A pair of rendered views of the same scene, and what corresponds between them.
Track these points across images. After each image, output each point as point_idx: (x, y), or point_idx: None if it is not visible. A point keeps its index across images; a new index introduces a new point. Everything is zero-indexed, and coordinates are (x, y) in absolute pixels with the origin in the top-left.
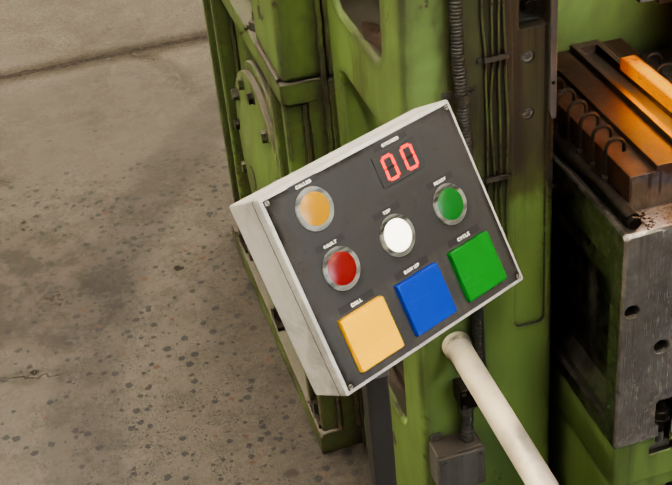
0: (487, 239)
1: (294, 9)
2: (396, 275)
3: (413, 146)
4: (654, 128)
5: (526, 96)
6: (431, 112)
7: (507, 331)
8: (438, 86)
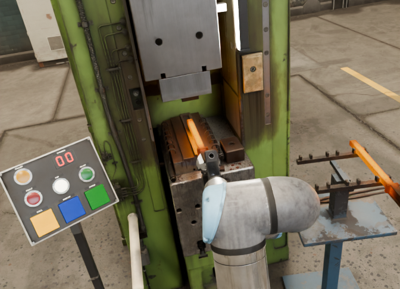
0: (102, 187)
1: None
2: (59, 200)
3: (71, 153)
4: (190, 145)
5: (141, 133)
6: (81, 140)
7: (152, 213)
8: (106, 130)
